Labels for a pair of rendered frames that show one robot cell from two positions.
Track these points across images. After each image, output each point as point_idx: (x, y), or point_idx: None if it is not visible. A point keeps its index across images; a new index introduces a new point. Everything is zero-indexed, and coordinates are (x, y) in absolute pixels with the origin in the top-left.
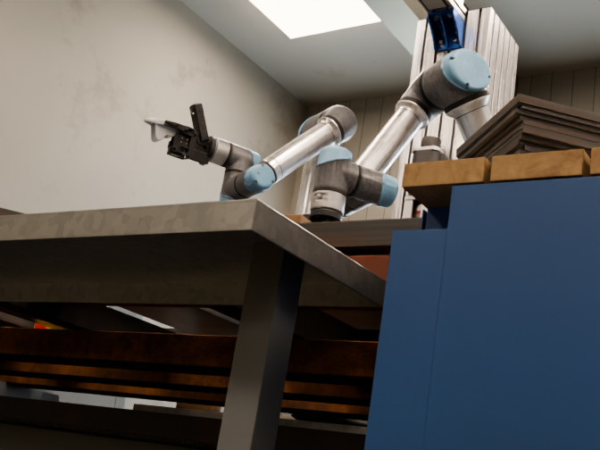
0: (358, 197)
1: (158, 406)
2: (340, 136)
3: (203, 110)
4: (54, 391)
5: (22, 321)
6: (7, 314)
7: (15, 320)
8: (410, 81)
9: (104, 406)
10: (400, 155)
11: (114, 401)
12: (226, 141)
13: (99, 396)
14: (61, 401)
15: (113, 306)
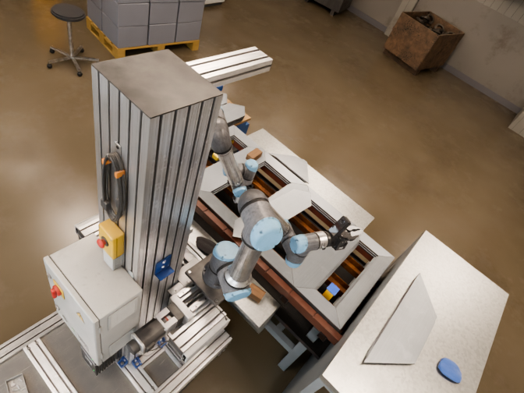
0: None
1: (270, 295)
2: (248, 201)
3: (340, 218)
4: (323, 356)
5: (341, 299)
6: (346, 294)
7: (342, 296)
8: (209, 151)
9: (302, 384)
10: (196, 202)
11: (300, 388)
12: (317, 231)
13: (307, 379)
14: (319, 362)
15: (332, 357)
